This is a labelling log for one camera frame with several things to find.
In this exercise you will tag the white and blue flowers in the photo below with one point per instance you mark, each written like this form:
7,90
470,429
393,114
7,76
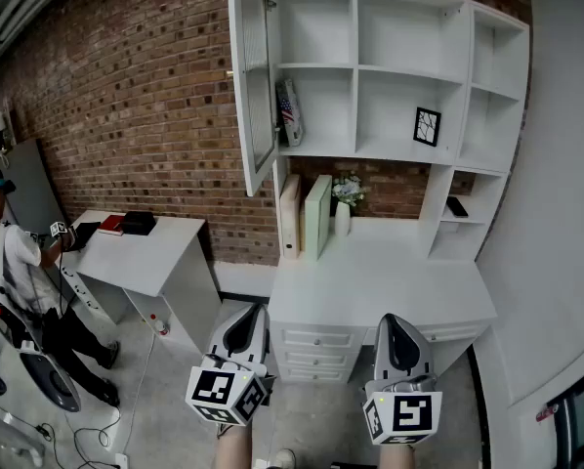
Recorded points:
348,188

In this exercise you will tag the black box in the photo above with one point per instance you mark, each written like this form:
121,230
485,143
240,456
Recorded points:
138,223

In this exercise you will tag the person's right forearm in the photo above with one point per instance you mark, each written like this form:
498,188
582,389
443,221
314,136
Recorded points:
394,457

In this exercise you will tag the beige file box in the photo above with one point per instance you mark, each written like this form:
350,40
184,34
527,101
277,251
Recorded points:
289,218

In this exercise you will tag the person's white shoe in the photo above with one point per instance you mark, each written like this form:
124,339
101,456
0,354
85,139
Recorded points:
283,458

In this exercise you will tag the black picture frame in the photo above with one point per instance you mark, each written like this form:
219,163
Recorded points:
427,126

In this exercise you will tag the red book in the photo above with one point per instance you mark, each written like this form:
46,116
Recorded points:
111,225

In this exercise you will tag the person's left forearm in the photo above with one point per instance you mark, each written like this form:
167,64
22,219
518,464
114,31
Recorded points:
233,450

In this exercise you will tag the white machine with dark disc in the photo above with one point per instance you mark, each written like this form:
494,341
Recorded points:
53,384

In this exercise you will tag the pale green file box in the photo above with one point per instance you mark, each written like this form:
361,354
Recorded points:
317,218

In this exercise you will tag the white shelf cabinet desk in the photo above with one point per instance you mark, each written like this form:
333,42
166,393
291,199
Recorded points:
355,42

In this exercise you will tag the white glass cabinet door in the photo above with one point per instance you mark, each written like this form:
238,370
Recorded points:
238,91

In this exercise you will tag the red label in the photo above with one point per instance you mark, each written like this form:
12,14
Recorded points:
547,412

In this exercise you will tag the dark glass door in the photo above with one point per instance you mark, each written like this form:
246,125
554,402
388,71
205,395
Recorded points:
580,423

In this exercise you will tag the black notebook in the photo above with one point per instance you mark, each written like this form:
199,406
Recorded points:
84,235

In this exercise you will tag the white vase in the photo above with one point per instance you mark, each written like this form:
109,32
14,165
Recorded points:
342,220

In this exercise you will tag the american flag book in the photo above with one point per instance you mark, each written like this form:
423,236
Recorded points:
291,115

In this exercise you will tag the white ceiling pipes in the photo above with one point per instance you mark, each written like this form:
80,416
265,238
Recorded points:
9,12

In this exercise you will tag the grey partition board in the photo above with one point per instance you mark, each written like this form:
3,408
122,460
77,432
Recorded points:
33,179

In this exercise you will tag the white desk top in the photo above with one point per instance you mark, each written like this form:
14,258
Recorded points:
380,281

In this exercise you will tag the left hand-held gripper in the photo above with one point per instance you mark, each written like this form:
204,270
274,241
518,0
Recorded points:
214,389

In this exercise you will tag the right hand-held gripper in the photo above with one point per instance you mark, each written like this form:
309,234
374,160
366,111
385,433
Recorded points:
409,413

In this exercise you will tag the black phone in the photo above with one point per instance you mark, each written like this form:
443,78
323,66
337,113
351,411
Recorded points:
457,206

